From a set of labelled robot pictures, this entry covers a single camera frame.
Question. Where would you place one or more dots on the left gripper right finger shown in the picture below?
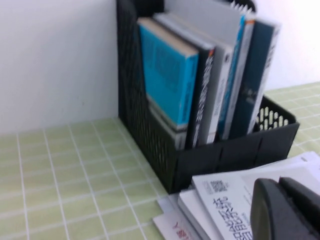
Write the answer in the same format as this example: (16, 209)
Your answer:
(305, 197)

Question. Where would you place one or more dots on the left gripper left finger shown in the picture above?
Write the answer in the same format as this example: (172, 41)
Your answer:
(272, 217)

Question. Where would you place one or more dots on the white and blue softcover book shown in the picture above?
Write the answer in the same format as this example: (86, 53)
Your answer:
(225, 200)

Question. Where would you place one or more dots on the black mesh book holder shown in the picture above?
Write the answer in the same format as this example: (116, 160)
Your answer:
(237, 160)

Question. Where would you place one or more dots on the plain white book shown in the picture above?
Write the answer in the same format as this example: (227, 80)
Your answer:
(192, 215)

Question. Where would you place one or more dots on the blue spine book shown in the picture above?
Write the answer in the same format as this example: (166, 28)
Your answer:
(232, 95)

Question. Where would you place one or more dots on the teal book with white spine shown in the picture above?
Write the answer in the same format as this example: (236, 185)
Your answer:
(255, 75)

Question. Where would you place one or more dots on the black spine book white lettering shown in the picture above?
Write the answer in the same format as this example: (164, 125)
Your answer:
(202, 100)

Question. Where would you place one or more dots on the cyan spine book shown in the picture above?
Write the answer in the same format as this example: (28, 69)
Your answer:
(165, 75)

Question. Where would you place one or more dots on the white HEEC show catalogue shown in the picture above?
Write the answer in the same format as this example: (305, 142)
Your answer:
(287, 170)

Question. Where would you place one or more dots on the white booklet with red lettering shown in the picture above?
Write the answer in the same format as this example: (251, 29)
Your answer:
(172, 227)

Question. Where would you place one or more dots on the thin white booklet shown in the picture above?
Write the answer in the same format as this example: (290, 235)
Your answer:
(166, 205)

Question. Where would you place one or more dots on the green checked tablecloth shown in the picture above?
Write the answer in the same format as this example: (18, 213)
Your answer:
(62, 187)

